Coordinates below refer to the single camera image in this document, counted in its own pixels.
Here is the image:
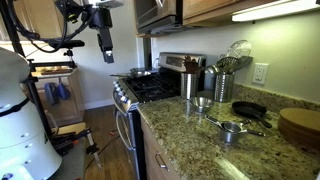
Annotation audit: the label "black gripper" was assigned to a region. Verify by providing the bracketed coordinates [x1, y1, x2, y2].
[87, 5, 115, 64]

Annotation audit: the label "small silver measuring pot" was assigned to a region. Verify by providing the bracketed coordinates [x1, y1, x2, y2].
[223, 121, 266, 138]

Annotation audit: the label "silver frying pan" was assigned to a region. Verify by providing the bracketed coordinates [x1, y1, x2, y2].
[109, 68, 153, 79]

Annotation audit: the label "stainless steel microwave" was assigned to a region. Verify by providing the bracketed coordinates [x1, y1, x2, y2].
[133, 0, 184, 35]

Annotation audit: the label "brown serving tray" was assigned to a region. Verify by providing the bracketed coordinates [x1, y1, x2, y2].
[39, 66, 73, 76]

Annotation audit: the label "stainless steel gas stove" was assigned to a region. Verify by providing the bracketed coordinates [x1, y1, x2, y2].
[111, 51, 208, 180]

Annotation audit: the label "blue oven mitt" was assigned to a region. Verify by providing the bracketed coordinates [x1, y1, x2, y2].
[44, 82, 58, 106]
[54, 79, 72, 102]

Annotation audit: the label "wooden sideboard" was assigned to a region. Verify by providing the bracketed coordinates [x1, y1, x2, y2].
[31, 68, 86, 127]

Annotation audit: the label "dark wooden pasta fork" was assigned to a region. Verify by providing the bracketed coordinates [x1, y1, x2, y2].
[183, 54, 202, 74]

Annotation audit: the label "light wooden plank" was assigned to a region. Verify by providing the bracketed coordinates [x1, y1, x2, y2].
[54, 121, 88, 136]

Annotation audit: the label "perforated steel utensil holder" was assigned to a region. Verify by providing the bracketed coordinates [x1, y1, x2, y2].
[180, 72, 198, 100]
[213, 71, 236, 104]

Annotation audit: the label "black clamp with orange trigger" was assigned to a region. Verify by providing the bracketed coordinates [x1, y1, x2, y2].
[49, 131, 88, 157]

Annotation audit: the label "silver bar clamp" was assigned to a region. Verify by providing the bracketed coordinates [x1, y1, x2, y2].
[84, 129, 103, 169]

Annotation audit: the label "silver ladle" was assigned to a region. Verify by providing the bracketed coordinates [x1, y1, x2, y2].
[204, 64, 219, 76]

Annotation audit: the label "silver metal bowl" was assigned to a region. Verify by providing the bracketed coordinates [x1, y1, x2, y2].
[189, 96, 215, 114]

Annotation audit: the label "wooden base cabinet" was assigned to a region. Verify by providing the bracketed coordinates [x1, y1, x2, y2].
[139, 114, 181, 180]

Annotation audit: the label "metal whisk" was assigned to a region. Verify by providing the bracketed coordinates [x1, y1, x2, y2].
[215, 56, 239, 75]

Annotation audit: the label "perforated workbench top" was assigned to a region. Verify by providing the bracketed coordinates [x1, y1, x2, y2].
[49, 139, 88, 180]

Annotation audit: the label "black spatula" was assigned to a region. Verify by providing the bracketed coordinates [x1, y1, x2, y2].
[233, 55, 254, 73]

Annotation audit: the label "large silver measuring pot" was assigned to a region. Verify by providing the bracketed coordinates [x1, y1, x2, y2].
[218, 119, 253, 144]

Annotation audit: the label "dark bowl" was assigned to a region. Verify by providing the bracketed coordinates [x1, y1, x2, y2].
[231, 100, 274, 129]

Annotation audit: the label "under cabinet light strip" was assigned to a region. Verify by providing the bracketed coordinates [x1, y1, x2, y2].
[231, 0, 320, 23]

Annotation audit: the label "round wooden cutting board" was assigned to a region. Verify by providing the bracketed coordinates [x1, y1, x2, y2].
[277, 107, 320, 151]

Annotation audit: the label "black stereo camera bar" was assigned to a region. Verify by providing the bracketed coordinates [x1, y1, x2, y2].
[49, 39, 86, 50]

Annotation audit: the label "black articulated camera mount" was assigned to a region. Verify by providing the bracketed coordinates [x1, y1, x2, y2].
[29, 48, 77, 68]

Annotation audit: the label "wooden cupboard with metal handles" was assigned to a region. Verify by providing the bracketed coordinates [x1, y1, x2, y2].
[0, 0, 65, 42]

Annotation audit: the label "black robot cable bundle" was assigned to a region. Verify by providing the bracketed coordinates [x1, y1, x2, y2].
[5, 0, 98, 54]

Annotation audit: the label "thin black floor cable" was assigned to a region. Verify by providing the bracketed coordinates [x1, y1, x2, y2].
[84, 133, 118, 168]

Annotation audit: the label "wooden wall cabinets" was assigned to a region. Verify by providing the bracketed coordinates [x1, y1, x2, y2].
[182, 0, 320, 27]

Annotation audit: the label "metal drawer handle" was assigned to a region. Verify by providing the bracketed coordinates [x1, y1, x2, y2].
[154, 151, 170, 172]

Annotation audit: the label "round wire skimmer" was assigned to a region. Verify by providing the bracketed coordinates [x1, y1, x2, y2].
[226, 39, 253, 60]

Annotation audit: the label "white wall outlet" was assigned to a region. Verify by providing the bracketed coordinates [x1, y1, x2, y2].
[252, 62, 269, 85]

